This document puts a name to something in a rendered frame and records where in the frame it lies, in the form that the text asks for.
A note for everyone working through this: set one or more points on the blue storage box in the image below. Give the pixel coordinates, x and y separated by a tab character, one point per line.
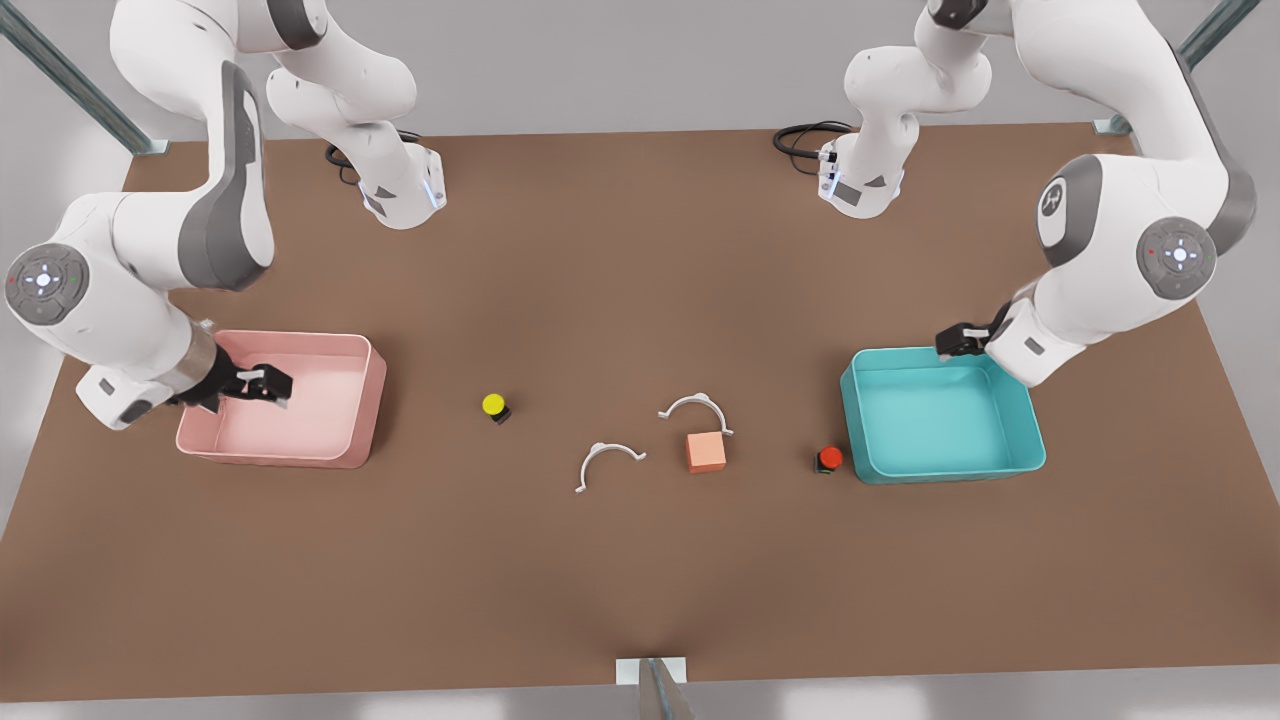
940	415

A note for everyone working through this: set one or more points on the silver frame post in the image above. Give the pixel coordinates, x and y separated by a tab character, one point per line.
1195	40
660	690
70	75

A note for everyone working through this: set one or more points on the red button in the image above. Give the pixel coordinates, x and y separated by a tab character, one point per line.
828	459

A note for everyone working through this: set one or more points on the yellow button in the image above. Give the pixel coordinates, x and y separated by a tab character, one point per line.
494	405

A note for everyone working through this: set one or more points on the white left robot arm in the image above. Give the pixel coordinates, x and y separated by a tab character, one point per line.
1110	240

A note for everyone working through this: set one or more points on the orange cube block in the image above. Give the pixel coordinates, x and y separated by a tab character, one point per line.
706	452

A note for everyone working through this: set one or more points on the white curved clip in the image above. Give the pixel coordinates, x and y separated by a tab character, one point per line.
695	402
606	455

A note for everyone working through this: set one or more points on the pink storage box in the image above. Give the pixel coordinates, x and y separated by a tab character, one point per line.
290	405

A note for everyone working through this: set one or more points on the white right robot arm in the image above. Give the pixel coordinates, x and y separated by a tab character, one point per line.
150	250

